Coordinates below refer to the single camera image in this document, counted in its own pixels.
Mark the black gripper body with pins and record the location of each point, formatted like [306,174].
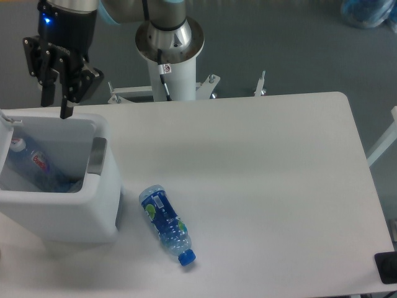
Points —
[66,30]

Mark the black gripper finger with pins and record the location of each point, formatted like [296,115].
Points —
[48,77]
[67,80]

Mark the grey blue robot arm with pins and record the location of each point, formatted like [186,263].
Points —
[167,38]

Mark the white trash can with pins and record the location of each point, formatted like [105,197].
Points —
[80,147]

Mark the clear bottle in trash can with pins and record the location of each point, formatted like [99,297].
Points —
[29,160]

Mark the blue label plastic bottle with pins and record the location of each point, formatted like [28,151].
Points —
[172,231]

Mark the blue plastic bag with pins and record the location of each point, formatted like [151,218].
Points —
[366,14]

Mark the black device at table edge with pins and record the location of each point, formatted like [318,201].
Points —
[386,266]

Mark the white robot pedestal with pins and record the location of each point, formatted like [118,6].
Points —
[180,81]

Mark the white pedestal base frame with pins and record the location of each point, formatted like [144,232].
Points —
[204,90]

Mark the white frame bar right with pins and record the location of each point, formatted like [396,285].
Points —
[384,142]

